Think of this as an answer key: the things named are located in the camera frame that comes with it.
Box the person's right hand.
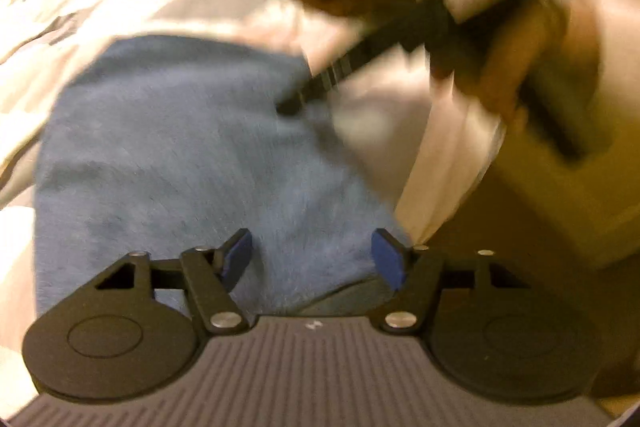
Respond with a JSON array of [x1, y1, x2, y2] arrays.
[[431, 0, 568, 128]]

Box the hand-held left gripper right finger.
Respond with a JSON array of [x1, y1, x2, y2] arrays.
[[371, 228, 532, 336]]

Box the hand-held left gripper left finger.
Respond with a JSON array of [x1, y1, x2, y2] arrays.
[[92, 228, 253, 336]]

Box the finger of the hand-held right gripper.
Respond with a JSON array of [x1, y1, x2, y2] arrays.
[[276, 0, 453, 116]]

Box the blue denim jeans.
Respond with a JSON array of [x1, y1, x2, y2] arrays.
[[34, 34, 416, 315]]

